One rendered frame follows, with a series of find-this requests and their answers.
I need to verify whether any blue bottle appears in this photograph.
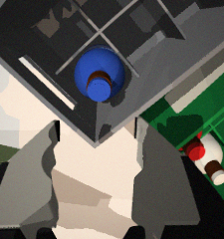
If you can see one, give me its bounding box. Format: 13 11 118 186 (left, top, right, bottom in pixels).
74 44 125 102

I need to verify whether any green divided crate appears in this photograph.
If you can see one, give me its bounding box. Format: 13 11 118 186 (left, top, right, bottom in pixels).
139 48 224 168

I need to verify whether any red bottle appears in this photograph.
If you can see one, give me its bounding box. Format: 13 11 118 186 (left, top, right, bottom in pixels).
179 132 205 160

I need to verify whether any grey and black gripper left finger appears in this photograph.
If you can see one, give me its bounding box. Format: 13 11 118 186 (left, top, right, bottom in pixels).
0 119 61 239

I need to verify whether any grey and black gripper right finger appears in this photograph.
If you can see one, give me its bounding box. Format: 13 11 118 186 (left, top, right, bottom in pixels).
131 117 224 239

